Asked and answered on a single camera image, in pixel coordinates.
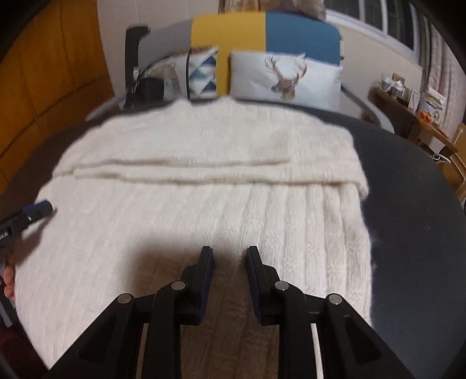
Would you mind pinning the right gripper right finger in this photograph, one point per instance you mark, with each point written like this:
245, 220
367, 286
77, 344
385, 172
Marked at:
266, 300

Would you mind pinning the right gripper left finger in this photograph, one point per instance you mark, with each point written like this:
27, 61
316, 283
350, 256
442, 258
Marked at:
198, 279

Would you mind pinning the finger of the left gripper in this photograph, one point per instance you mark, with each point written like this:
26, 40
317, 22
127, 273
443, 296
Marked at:
39, 210

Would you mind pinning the cream knitted sweater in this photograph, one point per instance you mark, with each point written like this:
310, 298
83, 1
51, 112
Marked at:
137, 198

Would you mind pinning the person's left hand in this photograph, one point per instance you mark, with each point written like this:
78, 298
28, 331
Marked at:
8, 281

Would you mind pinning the wooden wardrobe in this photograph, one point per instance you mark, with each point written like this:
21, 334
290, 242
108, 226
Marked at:
52, 76

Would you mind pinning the black handbag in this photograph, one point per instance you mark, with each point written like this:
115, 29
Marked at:
143, 91

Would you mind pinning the white deer print pillow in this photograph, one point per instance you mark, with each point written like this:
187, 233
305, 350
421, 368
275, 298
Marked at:
293, 79

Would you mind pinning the wooden side table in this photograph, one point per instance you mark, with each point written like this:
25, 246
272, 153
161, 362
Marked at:
402, 106

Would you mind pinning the wooden chair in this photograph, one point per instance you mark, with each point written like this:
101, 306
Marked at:
455, 170

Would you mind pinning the triangle pattern pillow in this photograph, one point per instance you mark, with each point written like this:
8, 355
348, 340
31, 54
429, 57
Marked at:
188, 73

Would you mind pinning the grey yellow blue sofa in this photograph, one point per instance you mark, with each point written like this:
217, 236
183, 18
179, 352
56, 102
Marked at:
279, 33

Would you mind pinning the right beige curtain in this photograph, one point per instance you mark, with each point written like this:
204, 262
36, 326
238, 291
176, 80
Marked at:
443, 73

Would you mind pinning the beige patterned curtain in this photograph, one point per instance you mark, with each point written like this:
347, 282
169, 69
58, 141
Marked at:
309, 8

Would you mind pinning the window with white frame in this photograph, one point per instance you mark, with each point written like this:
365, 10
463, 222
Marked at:
393, 23

